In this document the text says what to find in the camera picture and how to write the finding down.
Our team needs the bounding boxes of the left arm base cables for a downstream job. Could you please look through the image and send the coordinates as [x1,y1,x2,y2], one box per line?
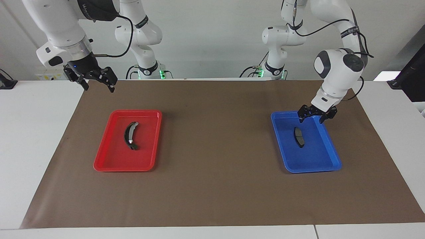
[240,51,270,79]

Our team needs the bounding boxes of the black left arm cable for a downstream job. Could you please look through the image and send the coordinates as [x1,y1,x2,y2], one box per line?
[292,0,375,58]

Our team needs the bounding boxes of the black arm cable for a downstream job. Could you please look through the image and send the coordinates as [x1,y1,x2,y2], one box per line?
[292,0,375,58]
[93,13,134,58]

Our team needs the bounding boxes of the blue plastic tray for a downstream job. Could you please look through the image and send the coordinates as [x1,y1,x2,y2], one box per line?
[271,111,342,174]

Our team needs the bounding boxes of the black clamp device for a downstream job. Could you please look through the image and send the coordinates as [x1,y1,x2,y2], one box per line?
[0,69,18,90]

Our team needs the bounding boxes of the small dark brake pad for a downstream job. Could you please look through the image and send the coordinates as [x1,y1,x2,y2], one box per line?
[294,127,305,148]

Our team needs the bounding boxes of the white wall socket box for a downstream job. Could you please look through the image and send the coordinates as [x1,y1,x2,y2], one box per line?
[36,68,67,81]

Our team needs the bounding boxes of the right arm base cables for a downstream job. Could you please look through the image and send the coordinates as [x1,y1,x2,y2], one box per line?
[125,65,140,80]

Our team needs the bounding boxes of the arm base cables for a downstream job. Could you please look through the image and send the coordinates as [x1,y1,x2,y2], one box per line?
[240,51,270,79]
[125,65,140,80]

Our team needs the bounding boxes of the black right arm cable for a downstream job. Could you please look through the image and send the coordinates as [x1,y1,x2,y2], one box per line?
[93,13,134,58]

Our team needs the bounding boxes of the brown paper mat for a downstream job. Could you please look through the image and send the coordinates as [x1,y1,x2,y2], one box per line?
[20,80,425,229]

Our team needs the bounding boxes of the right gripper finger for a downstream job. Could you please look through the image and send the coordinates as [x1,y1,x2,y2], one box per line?
[63,66,90,91]
[99,67,119,93]

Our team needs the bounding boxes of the red plastic tray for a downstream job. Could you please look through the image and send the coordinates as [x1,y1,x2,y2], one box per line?
[93,110,162,172]

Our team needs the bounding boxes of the long curved brake pad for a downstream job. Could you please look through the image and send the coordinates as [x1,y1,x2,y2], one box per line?
[124,121,139,150]

